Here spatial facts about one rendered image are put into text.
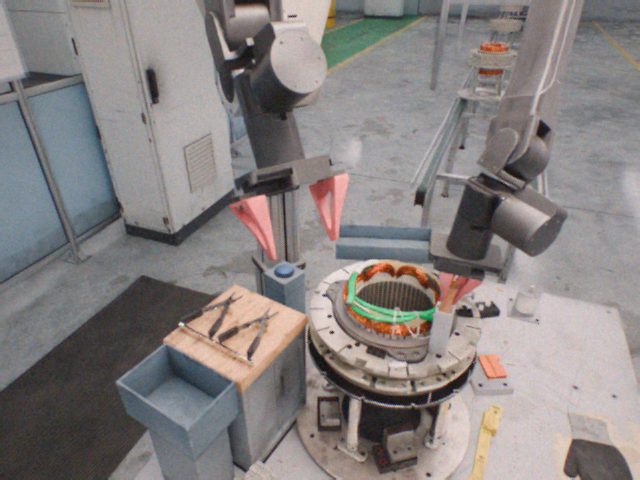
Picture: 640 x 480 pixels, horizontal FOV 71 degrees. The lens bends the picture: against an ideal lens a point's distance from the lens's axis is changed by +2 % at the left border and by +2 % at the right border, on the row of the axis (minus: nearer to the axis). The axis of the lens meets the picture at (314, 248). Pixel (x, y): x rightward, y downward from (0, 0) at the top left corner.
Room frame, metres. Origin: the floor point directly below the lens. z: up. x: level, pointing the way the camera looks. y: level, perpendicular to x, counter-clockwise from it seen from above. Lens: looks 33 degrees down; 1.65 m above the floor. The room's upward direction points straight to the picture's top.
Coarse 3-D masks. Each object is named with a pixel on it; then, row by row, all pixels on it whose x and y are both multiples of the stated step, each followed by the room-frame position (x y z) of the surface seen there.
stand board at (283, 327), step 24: (240, 288) 0.74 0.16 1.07; (216, 312) 0.67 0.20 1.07; (240, 312) 0.67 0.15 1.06; (288, 312) 0.67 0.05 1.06; (168, 336) 0.60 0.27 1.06; (192, 336) 0.60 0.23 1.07; (216, 336) 0.60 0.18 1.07; (240, 336) 0.60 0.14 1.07; (264, 336) 0.60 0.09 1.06; (288, 336) 0.60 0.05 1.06; (216, 360) 0.54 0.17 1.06; (264, 360) 0.54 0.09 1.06; (240, 384) 0.49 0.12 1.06
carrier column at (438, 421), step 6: (444, 402) 0.56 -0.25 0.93; (438, 408) 0.57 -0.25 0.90; (444, 408) 0.56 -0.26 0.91; (438, 414) 0.56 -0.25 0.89; (444, 414) 0.56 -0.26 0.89; (432, 420) 0.58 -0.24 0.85; (438, 420) 0.56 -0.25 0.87; (444, 420) 0.56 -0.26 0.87; (432, 426) 0.57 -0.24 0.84; (438, 426) 0.56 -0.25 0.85; (432, 432) 0.57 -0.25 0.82; (438, 432) 0.56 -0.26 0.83; (438, 438) 0.56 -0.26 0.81
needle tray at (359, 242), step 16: (352, 224) 1.02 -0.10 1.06; (368, 224) 1.02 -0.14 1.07; (336, 240) 0.94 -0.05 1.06; (352, 240) 1.00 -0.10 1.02; (368, 240) 1.00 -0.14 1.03; (384, 240) 1.00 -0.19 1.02; (400, 240) 1.00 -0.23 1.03; (416, 240) 1.00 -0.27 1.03; (336, 256) 0.92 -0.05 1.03; (352, 256) 0.92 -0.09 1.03; (368, 256) 0.91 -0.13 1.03; (384, 256) 0.91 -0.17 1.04; (400, 256) 0.90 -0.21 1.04; (416, 256) 0.90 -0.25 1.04
